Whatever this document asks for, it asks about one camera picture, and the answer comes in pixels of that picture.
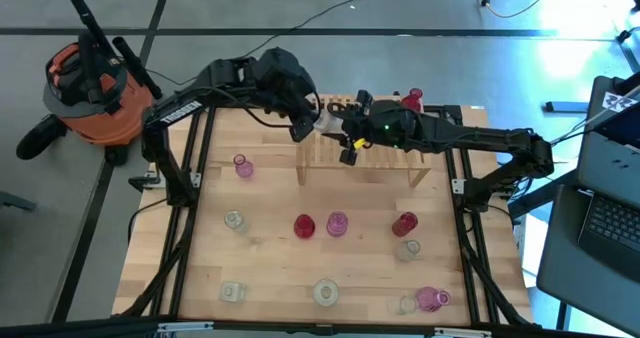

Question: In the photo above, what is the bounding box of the grey floor foot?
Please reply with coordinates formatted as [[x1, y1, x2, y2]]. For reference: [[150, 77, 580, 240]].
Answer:
[[0, 189, 39, 212]]

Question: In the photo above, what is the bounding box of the wooden slatted shelf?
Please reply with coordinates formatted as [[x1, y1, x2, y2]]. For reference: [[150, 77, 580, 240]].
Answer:
[[296, 93, 434, 188]]

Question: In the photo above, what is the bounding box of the pink flared-neck glass vase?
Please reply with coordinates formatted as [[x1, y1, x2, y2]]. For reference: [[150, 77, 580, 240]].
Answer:
[[415, 285, 453, 313]]

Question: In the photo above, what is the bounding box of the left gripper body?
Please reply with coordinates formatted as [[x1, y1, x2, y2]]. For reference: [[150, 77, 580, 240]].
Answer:
[[287, 90, 321, 144]]

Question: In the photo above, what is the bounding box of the orange and black shop vacuum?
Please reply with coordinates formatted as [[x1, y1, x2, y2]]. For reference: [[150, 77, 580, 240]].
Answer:
[[15, 30, 164, 167]]

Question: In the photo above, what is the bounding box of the clear textured bottle vase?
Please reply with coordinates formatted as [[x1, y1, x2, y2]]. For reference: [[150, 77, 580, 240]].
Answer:
[[312, 110, 347, 135]]

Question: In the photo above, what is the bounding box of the white fiducial marker tag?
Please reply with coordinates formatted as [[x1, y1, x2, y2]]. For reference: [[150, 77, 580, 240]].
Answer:
[[601, 91, 626, 113]]

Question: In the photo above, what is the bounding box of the clear wide round vase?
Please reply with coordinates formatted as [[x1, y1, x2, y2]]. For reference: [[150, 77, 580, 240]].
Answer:
[[312, 277, 341, 308]]

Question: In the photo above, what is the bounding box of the dark monitor with marker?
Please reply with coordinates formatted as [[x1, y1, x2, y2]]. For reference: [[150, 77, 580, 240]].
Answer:
[[585, 71, 640, 149]]

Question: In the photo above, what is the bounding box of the grey laptop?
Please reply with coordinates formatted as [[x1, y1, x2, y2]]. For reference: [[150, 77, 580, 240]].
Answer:
[[573, 127, 640, 270]]

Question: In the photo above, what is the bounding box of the black floor cable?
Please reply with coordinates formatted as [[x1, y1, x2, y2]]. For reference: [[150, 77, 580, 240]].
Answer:
[[144, 0, 389, 87]]

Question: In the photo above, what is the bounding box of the red ribbed bottle vase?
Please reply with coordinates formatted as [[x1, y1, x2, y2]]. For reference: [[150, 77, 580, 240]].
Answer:
[[391, 211, 419, 238]]

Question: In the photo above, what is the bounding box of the red round glass vase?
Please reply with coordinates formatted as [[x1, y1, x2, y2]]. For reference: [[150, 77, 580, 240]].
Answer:
[[293, 213, 317, 240]]

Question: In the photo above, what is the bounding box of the long black pole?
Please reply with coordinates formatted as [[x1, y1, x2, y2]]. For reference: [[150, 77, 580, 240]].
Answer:
[[55, 0, 124, 64]]

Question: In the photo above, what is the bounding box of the black table clamp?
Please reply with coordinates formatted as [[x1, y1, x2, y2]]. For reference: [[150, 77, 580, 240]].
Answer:
[[128, 175, 162, 193]]

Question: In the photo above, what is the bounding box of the grey desk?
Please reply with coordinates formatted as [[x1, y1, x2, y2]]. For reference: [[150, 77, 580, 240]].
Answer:
[[535, 182, 640, 337]]

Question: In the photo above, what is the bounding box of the clear bulb glass vase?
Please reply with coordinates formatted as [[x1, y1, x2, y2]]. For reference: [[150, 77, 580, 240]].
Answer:
[[223, 209, 250, 235], [396, 238, 422, 264]]

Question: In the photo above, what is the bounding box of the clear short glass vase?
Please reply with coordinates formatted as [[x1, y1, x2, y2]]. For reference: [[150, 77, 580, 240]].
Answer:
[[396, 294, 420, 316]]

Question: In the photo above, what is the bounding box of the black desk leg bar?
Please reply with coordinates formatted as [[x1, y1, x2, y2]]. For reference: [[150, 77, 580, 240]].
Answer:
[[507, 172, 579, 222]]

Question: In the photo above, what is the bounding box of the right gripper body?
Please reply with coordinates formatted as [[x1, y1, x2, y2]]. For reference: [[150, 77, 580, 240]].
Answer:
[[340, 90, 379, 167]]

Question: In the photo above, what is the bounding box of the pink ribbed bottle vase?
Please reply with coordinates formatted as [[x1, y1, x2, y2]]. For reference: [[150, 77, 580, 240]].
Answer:
[[325, 210, 349, 238]]

